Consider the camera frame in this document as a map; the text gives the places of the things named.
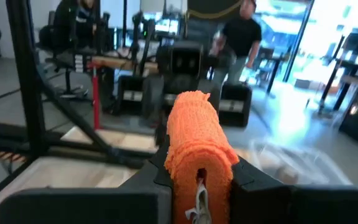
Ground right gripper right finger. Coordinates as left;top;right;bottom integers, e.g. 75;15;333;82
230;157;358;224

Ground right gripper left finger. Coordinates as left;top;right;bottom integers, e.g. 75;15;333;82
0;134;173;224

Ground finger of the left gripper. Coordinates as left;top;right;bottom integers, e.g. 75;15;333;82
199;80;222;111
143;74;167;121

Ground orange elastic bandage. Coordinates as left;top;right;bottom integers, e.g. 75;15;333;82
163;90;240;224

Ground white bandage clip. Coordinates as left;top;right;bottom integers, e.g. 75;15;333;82
185;179;213;224

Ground clear plastic container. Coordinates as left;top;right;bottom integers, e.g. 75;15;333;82
247;139;352;187

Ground neighbour wooden workbench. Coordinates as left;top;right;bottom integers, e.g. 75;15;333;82
91;55;160;73

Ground red stand leg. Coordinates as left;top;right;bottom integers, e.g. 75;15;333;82
91;63;101;131

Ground person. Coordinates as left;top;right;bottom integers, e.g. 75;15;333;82
211;0;263;86
53;0;98;50

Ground black box white labels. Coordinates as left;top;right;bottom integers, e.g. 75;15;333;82
73;53;88;73

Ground black office chair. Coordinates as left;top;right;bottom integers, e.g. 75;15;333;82
39;12;90;100

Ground background desk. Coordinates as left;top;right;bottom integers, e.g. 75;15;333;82
318;30;358;113

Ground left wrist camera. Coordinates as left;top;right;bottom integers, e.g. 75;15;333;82
170;42;205;77

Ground clear plastic lid black handle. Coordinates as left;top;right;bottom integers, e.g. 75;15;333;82
0;156;139;218

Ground black table frame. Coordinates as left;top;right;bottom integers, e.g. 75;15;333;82
0;0;155;209

